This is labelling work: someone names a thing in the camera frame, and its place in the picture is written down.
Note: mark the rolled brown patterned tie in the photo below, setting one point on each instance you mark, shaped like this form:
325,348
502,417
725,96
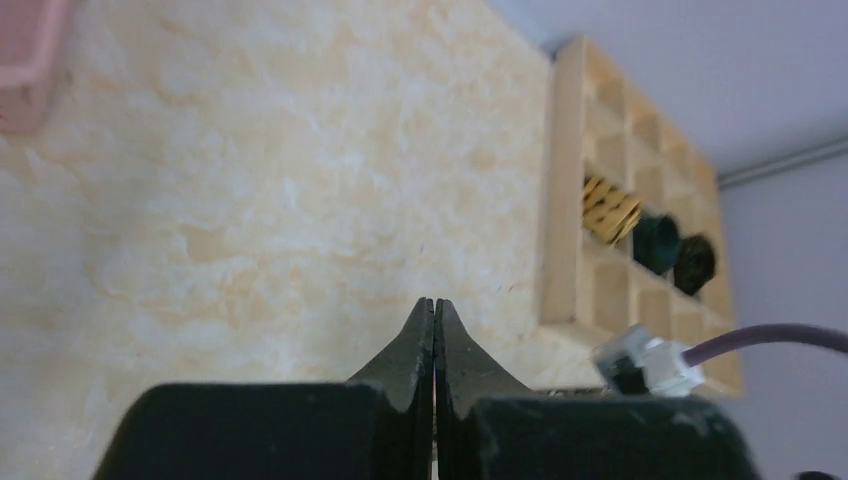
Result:
695,265

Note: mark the wooden compartment tray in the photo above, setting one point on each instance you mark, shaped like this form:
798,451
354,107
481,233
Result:
602,124

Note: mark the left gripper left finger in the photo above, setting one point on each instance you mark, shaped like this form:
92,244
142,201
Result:
374,425

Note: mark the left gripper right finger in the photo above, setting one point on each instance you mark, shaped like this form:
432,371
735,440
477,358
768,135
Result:
492,426

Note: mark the rolled dark green tie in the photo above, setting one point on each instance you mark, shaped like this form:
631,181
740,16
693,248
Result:
656,243

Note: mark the rolled yellow tie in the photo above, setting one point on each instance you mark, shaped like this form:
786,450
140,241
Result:
608,213

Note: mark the pink plastic basket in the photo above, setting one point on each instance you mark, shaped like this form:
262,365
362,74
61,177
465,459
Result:
32,38

